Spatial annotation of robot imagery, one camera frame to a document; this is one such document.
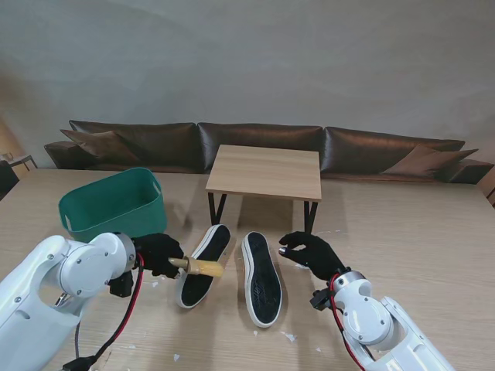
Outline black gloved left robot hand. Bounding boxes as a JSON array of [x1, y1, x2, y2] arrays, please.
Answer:
[[132, 233, 186, 280]]

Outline dark brown leather sofa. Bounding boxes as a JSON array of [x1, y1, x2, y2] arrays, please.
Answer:
[[43, 119, 495, 186]]

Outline small wooden side table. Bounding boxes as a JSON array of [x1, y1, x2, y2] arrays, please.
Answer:
[[0, 152, 39, 171]]

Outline wooden brush pale bristles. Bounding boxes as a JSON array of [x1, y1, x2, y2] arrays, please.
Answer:
[[168, 255, 225, 278]]

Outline green plastic basket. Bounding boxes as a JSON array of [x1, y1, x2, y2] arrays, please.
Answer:
[[57, 166, 169, 244]]

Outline red cable on left arm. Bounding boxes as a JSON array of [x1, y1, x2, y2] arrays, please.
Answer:
[[92, 250, 147, 360]]

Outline brown leather cushion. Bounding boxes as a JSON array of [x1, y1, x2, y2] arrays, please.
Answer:
[[381, 145, 480, 177], [60, 129, 142, 163]]

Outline red cable on arm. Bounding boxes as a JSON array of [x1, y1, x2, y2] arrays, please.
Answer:
[[329, 276, 363, 371], [92, 250, 147, 360]]

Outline yellow canvas sneaker white laces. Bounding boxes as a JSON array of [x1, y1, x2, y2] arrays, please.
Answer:
[[241, 230, 285, 329], [174, 223, 232, 309]]

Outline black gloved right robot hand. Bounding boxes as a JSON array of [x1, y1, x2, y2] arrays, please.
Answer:
[[278, 231, 348, 281]]

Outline small wooden table black legs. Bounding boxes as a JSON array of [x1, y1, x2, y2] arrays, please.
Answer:
[[204, 145, 323, 239]]

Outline red cable on right arm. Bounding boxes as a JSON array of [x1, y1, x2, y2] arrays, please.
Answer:
[[329, 276, 363, 371]]

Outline grey cable on left arm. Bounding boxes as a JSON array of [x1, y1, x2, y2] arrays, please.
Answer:
[[72, 318, 83, 362]]

